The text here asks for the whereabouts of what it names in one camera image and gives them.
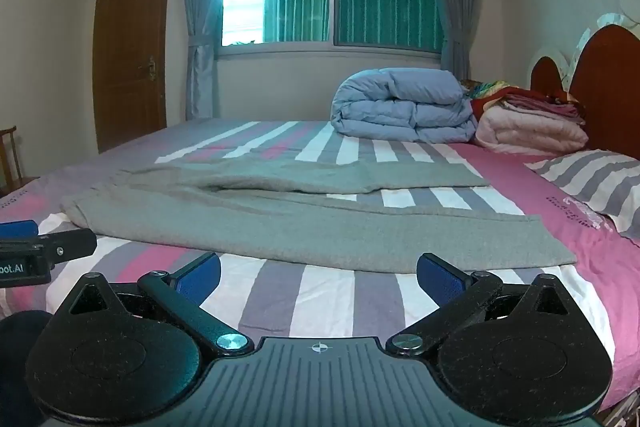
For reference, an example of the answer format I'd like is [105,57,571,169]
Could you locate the grey pants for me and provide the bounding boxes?
[60,157,579,276]

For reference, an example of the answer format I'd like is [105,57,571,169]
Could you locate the grey curtain beside door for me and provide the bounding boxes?
[179,0,237,121]

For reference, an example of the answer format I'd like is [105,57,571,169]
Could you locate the wooden bed headboard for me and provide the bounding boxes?
[527,11,640,158]

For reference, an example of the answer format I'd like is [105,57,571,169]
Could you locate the folded red pink cloths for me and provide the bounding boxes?
[500,88,587,124]

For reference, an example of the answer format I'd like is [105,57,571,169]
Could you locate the folded colourful blanket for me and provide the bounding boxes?
[460,79,526,120]

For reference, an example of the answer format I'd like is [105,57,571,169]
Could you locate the striped pink grey bed sheet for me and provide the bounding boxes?
[0,117,640,414]

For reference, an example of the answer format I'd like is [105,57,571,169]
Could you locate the folded light blue duvet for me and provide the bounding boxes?
[330,67,480,144]

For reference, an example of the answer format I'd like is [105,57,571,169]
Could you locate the striped pillow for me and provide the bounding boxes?
[524,149,640,241]

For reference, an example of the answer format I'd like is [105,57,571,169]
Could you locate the folded pale pink quilt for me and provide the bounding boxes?
[473,103,590,154]

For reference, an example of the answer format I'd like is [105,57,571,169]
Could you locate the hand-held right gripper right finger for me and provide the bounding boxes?
[386,252,582,357]

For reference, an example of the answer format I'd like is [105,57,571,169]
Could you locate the brown wooden door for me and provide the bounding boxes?
[92,0,181,154]

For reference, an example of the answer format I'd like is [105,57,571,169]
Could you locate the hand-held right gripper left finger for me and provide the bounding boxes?
[56,252,255,355]

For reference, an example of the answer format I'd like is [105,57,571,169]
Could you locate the wooden chair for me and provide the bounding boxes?
[0,125,24,196]

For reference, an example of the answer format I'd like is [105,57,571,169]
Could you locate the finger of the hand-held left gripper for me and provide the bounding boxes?
[0,219,40,241]
[34,228,98,269]

